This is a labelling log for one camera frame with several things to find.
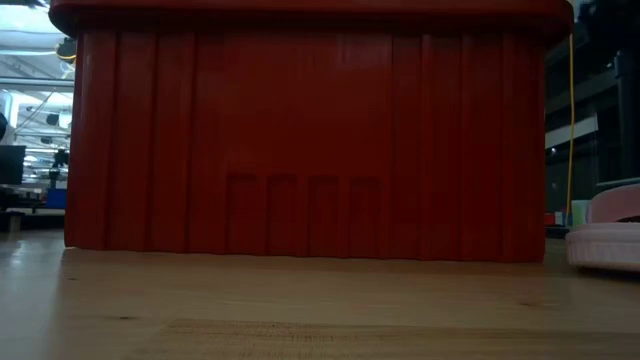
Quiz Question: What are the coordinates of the red plastic bin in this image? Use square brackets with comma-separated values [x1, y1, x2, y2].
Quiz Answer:
[48, 0, 575, 265]

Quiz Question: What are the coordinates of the pale green box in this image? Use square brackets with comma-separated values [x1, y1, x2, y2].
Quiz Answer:
[569, 199, 592, 229]

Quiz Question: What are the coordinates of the blue plastic crate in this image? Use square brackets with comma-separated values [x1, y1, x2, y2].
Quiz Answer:
[45, 188, 69, 211]

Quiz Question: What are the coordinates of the pink rubber slide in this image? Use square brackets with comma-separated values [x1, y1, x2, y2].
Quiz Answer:
[564, 182, 640, 274]

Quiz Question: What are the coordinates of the black monitor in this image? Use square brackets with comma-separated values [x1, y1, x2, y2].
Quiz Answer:
[0, 144, 27, 187]

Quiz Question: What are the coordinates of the white wall bar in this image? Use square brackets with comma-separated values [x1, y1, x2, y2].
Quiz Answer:
[544, 114, 600, 151]

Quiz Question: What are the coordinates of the yellow cable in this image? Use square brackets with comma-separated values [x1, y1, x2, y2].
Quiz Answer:
[565, 32, 576, 227]

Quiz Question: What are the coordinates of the dark frame post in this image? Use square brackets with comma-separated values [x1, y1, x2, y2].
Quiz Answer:
[613, 49, 640, 182]

